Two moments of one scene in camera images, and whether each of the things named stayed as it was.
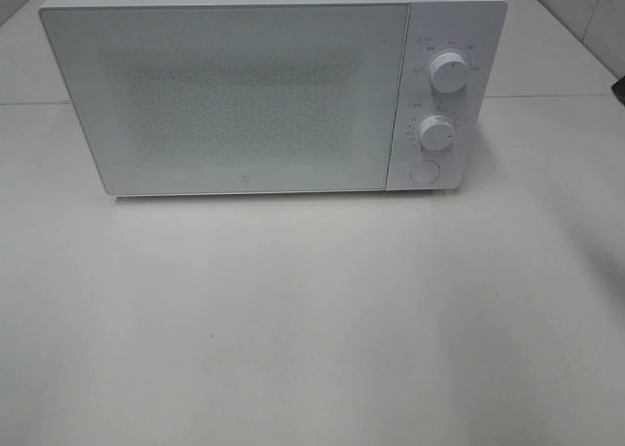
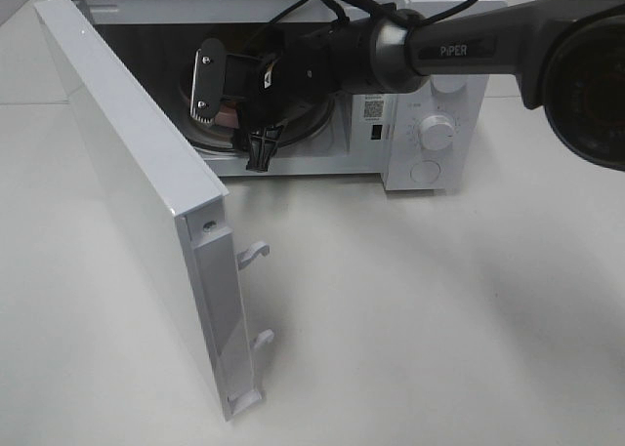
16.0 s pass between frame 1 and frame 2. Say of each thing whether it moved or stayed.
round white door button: stayed
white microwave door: moved
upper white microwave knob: stayed
